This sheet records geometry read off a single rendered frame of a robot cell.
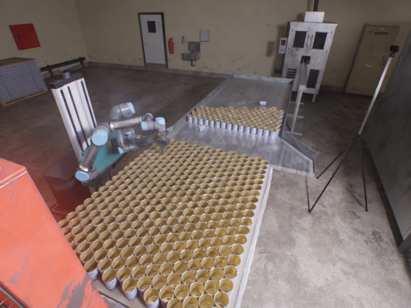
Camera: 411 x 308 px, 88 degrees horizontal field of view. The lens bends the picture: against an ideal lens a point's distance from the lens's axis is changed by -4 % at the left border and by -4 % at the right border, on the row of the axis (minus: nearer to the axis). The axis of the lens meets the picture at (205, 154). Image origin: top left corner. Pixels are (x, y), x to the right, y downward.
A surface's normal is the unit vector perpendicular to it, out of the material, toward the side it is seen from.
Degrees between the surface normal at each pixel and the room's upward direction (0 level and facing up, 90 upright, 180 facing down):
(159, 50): 90
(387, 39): 90
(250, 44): 90
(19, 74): 91
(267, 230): 0
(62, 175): 0
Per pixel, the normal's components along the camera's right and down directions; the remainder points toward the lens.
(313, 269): 0.00, -0.83
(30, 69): 0.92, 0.25
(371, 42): -0.37, 0.52
